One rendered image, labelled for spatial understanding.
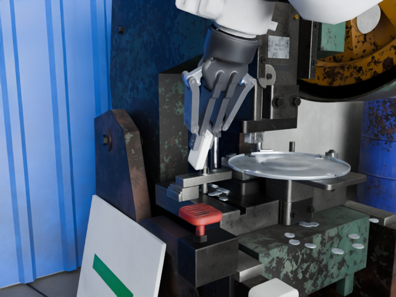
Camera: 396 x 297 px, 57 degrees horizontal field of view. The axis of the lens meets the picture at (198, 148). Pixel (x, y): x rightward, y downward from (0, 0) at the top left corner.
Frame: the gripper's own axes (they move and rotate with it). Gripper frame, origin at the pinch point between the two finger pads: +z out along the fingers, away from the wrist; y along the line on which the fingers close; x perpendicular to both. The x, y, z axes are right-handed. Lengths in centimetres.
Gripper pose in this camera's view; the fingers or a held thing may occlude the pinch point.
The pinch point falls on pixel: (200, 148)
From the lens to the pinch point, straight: 62.1
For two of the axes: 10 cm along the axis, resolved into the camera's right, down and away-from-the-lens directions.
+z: -2.4, 8.3, 5.1
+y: 8.4, -0.9, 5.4
